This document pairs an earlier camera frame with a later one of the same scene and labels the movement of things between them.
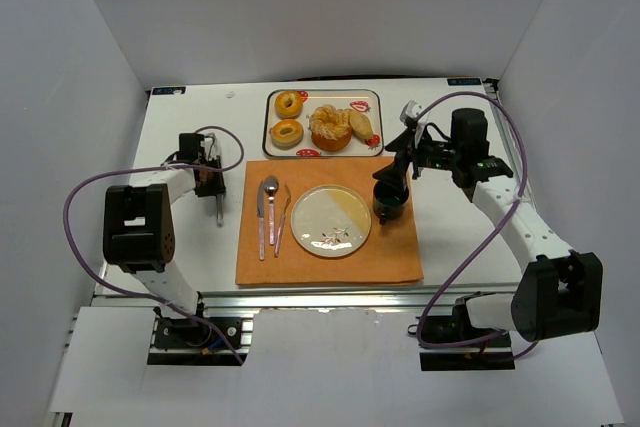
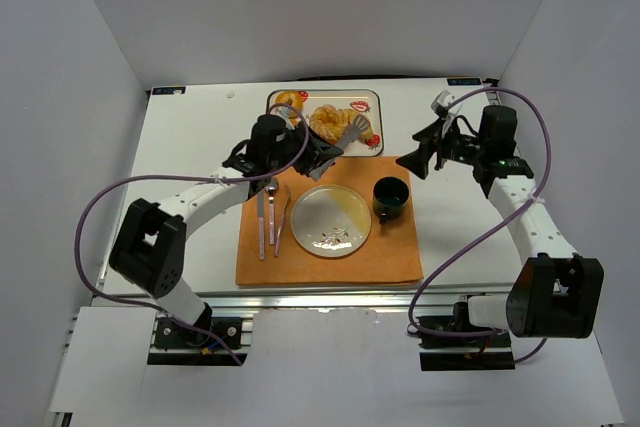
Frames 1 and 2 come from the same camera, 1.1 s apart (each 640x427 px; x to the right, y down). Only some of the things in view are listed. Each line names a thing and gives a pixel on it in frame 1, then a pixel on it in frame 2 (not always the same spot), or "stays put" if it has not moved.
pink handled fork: x=280 y=233 stays put
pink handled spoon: x=271 y=184 stays put
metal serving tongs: x=212 y=152 to x=359 y=124
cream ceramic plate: x=330 y=221 stays put
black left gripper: x=215 y=186 to x=310 y=155
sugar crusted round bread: x=331 y=128 stays put
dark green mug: x=388 y=201 stays put
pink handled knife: x=260 y=215 stays put
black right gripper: x=405 y=156 to x=435 y=148
